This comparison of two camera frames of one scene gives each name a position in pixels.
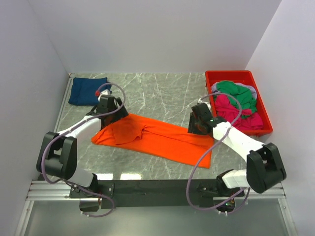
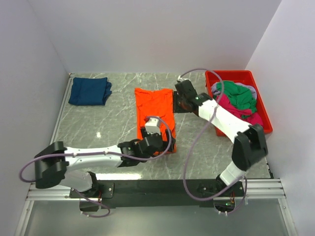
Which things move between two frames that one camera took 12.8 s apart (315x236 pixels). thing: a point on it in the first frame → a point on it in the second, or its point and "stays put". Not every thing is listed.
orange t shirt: [191, 148] → [155, 102]
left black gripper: [120, 113] → [166, 142]
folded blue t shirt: [83, 91] stays put
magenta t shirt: [233, 114] stays put
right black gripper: [191, 128] → [176, 109]
